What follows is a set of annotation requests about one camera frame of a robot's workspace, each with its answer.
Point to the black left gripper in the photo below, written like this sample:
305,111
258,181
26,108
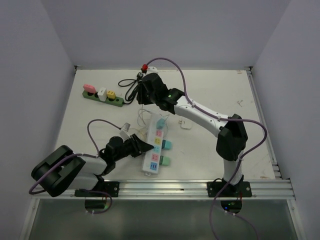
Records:
139,146

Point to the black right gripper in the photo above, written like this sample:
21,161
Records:
141,97

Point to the white multi-socket power strip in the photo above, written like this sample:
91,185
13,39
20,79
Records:
151,160

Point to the teal cube plug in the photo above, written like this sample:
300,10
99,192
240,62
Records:
166,145

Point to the green cube plug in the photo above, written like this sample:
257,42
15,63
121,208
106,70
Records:
164,161

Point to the light blue charger plug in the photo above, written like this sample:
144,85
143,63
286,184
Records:
160,124

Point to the white plug adapter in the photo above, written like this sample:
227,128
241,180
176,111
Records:
185,124

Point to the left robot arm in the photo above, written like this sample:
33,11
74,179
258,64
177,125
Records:
65,170

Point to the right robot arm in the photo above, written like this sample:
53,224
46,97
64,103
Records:
230,131

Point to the small yellow plug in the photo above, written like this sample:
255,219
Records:
111,95

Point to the pink plug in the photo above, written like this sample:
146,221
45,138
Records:
89,88

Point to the white cube charger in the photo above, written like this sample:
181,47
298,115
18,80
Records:
102,94

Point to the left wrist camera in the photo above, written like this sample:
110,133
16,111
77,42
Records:
124,131

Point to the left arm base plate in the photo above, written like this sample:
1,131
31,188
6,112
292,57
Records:
100,190

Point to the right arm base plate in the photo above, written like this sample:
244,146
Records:
227,188

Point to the aluminium mounting rail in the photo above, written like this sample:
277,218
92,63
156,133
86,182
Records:
274,189

